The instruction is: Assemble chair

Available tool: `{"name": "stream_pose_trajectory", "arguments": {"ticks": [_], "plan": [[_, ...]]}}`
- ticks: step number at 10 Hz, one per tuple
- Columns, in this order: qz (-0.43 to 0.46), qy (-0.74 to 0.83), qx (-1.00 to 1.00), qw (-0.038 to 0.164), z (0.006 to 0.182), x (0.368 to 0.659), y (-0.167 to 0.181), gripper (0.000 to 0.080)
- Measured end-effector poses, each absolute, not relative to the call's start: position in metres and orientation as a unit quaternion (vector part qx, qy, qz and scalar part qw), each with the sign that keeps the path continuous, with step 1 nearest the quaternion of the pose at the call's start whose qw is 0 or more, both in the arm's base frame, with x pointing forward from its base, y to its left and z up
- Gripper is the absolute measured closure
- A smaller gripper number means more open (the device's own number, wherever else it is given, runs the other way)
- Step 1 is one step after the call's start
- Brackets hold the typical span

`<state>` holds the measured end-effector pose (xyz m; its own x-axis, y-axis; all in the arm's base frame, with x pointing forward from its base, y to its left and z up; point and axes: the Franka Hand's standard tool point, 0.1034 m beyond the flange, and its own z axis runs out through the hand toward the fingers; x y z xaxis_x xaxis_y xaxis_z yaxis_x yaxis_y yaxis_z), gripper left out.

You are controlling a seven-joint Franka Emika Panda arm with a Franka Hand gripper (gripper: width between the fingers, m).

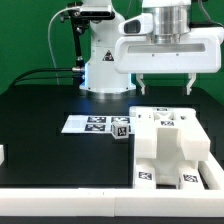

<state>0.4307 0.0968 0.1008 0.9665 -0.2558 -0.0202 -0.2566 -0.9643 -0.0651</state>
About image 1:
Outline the black table cable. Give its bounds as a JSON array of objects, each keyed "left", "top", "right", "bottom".
[{"left": 8, "top": 67, "right": 84, "bottom": 91}]

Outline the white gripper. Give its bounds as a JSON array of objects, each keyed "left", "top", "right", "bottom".
[{"left": 114, "top": 27, "right": 224, "bottom": 95}]

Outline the white L-shaped wall fence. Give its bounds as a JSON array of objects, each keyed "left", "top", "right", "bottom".
[{"left": 0, "top": 157, "right": 224, "bottom": 217}]

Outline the white marker cube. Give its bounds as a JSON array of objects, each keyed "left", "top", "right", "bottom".
[{"left": 112, "top": 122, "right": 129, "bottom": 139}]

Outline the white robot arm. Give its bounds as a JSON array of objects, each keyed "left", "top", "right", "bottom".
[{"left": 61, "top": 0, "right": 224, "bottom": 96}]

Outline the white chair seat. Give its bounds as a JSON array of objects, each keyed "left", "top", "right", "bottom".
[{"left": 133, "top": 127, "right": 197, "bottom": 189}]

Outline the white chair back frame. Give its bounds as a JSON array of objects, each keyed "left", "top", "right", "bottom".
[{"left": 129, "top": 106, "right": 210, "bottom": 161}]

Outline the white piece at left edge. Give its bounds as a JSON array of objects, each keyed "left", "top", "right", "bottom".
[{"left": 0, "top": 145, "right": 4, "bottom": 166}]

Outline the white marker base plate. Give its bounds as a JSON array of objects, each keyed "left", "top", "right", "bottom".
[{"left": 62, "top": 115, "right": 134, "bottom": 134}]

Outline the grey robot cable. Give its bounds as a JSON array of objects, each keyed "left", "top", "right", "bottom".
[{"left": 47, "top": 5, "right": 82, "bottom": 86}]

